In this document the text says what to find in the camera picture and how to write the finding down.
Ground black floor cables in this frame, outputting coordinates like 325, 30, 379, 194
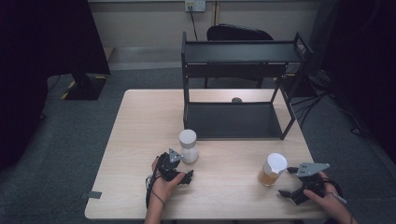
289, 71, 363, 135

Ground grey tape strip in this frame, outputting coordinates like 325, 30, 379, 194
78, 190, 103, 201

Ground white wall socket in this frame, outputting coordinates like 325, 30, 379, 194
184, 0, 207, 13

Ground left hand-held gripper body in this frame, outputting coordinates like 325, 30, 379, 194
157, 147, 188, 183

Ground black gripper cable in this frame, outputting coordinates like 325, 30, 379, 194
144, 173, 166, 210
323, 176, 348, 204

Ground black curtain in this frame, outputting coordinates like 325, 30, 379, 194
311, 0, 396, 162
0, 0, 111, 171

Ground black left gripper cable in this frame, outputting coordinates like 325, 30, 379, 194
144, 173, 166, 210

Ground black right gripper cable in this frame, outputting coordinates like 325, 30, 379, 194
323, 176, 348, 204

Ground person's right hand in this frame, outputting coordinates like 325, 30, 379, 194
303, 172, 347, 217

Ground black power cable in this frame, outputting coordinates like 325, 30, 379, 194
188, 7, 200, 42

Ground black chair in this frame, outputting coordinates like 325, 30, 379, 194
204, 23, 275, 90

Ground black stand base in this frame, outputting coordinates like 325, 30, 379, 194
60, 73, 109, 101

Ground white-lidded jar of white powder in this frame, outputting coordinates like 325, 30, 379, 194
178, 129, 200, 165

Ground white-lidded jar of amber liquid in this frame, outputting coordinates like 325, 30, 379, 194
257, 152, 289, 188

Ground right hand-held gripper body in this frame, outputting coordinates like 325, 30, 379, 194
289, 161, 331, 206

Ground black metal two-tier shelf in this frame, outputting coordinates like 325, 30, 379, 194
181, 31, 315, 141

